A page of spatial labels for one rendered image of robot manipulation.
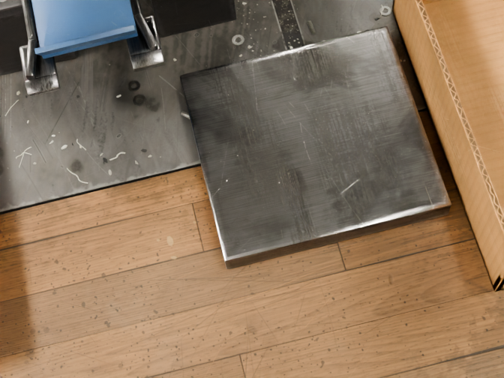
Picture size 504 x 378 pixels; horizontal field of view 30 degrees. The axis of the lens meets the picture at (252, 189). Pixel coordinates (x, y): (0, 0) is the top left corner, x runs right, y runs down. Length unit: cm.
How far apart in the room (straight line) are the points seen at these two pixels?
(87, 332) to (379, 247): 22
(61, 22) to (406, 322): 33
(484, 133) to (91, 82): 31
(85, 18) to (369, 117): 22
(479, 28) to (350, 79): 12
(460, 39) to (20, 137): 36
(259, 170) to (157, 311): 13
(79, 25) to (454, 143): 28
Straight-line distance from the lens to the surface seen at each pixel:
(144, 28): 69
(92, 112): 77
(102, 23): 70
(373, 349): 68
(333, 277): 69
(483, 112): 75
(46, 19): 71
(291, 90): 73
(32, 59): 69
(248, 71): 74
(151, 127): 75
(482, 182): 66
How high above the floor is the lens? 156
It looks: 66 degrees down
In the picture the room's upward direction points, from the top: 8 degrees counter-clockwise
